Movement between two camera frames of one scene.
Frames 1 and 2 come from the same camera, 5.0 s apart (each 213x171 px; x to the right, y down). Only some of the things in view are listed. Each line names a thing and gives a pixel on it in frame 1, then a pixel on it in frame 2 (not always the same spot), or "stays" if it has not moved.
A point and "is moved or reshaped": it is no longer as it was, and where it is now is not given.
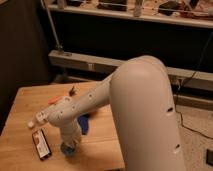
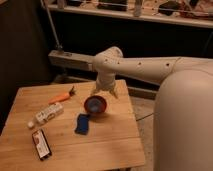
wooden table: [39, 148] stays
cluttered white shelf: [197, 13] stays
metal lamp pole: [58, 45] stays
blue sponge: [83, 120] stays
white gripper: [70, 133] -> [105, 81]
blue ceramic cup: [66, 149] is moved or reshaped
